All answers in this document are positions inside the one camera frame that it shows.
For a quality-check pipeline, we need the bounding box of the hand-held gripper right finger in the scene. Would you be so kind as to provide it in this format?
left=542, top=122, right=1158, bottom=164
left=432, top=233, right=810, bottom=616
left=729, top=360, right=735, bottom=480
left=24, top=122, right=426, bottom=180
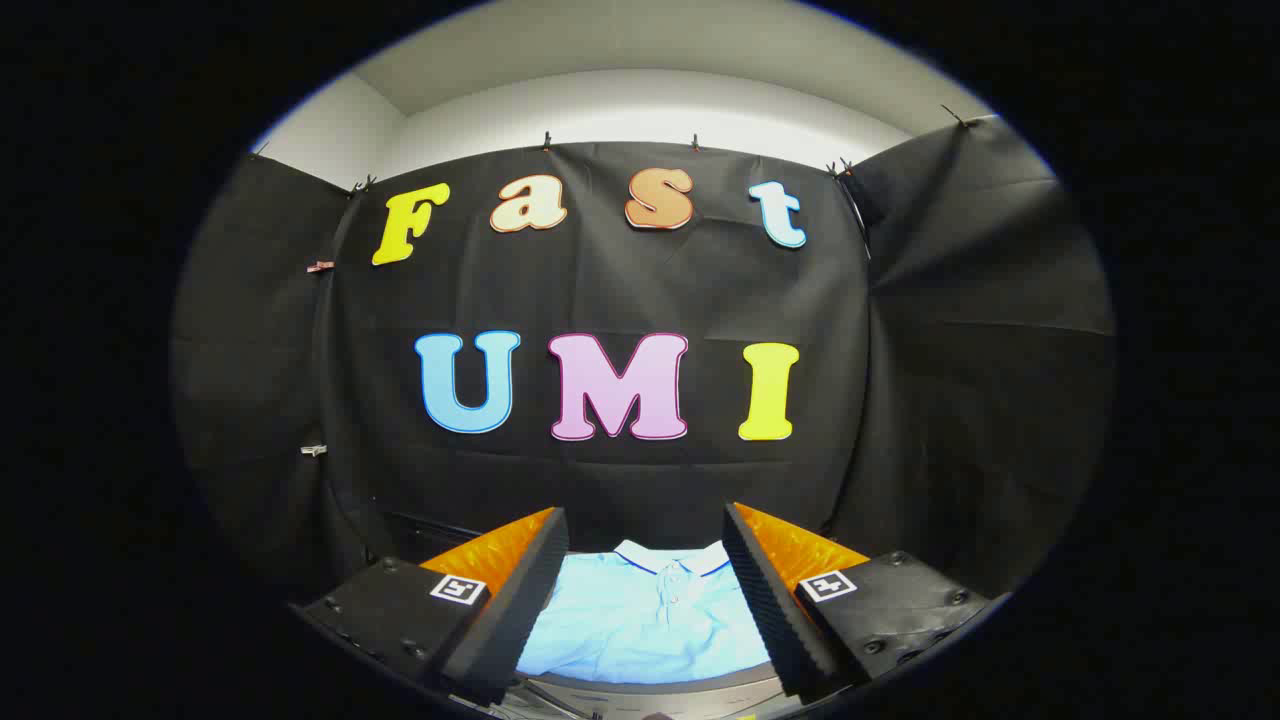
left=722, top=502, right=991, bottom=701

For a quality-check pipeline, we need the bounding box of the black backdrop cloth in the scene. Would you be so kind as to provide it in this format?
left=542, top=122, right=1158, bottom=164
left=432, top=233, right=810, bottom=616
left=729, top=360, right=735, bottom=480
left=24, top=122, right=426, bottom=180
left=170, top=115, right=1116, bottom=601

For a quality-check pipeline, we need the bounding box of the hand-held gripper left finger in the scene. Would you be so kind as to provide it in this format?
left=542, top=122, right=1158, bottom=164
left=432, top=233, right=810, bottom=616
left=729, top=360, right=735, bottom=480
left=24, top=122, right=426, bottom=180
left=290, top=507, right=571, bottom=706

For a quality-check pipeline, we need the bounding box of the light blue polo shirt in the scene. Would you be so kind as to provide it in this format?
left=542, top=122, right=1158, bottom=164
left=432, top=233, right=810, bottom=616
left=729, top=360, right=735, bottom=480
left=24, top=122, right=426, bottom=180
left=515, top=540, right=773, bottom=686

